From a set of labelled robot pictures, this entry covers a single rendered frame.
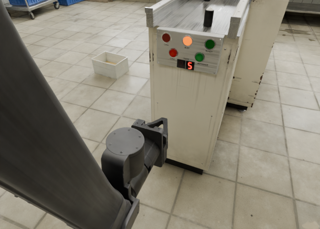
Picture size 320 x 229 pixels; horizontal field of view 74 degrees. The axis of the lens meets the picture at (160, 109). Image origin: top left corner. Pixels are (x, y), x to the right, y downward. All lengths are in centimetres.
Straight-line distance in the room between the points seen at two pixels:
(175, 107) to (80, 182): 83
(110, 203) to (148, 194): 98
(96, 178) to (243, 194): 116
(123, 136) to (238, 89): 142
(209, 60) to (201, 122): 32
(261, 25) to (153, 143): 120
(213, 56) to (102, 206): 64
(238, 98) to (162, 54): 100
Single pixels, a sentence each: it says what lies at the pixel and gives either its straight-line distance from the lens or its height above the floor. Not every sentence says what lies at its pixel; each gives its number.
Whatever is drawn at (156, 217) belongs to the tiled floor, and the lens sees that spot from 120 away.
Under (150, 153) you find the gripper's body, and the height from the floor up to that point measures 78.
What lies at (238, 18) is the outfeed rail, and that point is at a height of 90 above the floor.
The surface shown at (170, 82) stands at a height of 61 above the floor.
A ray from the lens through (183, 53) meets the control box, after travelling 82.
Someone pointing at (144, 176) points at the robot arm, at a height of 77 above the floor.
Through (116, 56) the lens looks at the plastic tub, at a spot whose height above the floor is 13.
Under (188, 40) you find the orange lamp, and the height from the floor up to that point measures 82.
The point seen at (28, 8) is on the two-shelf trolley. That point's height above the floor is 18.
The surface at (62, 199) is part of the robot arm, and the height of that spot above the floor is 94.
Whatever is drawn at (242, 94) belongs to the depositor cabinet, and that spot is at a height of 19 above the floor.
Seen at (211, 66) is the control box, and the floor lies 73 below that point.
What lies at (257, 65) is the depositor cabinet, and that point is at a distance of 159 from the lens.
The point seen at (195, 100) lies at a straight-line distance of 94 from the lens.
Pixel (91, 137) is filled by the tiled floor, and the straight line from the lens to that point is 158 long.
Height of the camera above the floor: 109
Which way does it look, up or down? 39 degrees down
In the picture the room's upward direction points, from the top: straight up
